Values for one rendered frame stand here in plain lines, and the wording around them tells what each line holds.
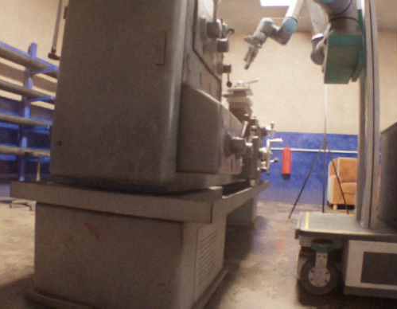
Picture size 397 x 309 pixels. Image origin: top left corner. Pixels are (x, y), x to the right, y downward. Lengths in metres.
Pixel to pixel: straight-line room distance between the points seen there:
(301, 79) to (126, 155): 5.74
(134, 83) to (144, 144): 0.20
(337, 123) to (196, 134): 5.51
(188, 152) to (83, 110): 0.38
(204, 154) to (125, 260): 0.45
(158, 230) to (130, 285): 0.22
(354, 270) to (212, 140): 0.86
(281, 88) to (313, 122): 0.92
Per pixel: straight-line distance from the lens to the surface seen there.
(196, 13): 1.26
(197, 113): 1.07
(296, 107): 6.44
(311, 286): 1.63
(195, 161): 1.05
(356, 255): 1.51
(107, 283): 1.21
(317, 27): 2.35
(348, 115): 6.51
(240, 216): 3.41
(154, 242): 1.08
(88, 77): 1.16
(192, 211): 0.99
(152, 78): 1.04
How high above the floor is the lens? 0.56
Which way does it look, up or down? 2 degrees up
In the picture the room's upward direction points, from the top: 3 degrees clockwise
